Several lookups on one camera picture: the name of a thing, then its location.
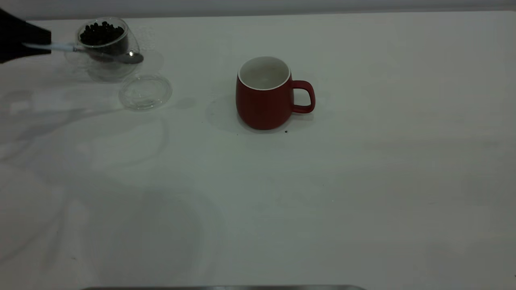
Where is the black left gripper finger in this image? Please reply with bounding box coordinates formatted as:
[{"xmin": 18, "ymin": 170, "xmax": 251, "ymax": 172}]
[
  {"xmin": 0, "ymin": 45, "xmax": 52, "ymax": 64},
  {"xmin": 0, "ymin": 8, "xmax": 52, "ymax": 46}
]

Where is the metal spoon white handle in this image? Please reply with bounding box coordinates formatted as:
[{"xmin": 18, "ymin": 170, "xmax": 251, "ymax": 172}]
[{"xmin": 23, "ymin": 42, "xmax": 144, "ymax": 65}]

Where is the red ceramic mug white inside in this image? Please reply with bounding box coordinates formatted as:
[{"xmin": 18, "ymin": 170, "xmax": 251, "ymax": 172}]
[{"xmin": 236, "ymin": 56, "xmax": 316, "ymax": 131}]

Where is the coffee beans pile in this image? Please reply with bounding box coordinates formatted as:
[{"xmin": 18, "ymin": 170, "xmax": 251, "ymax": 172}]
[{"xmin": 79, "ymin": 21, "xmax": 129, "ymax": 57}]

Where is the clear double-wall glass cup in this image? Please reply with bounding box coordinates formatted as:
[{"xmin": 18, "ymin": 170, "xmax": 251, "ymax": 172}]
[{"xmin": 64, "ymin": 17, "xmax": 141, "ymax": 83}]

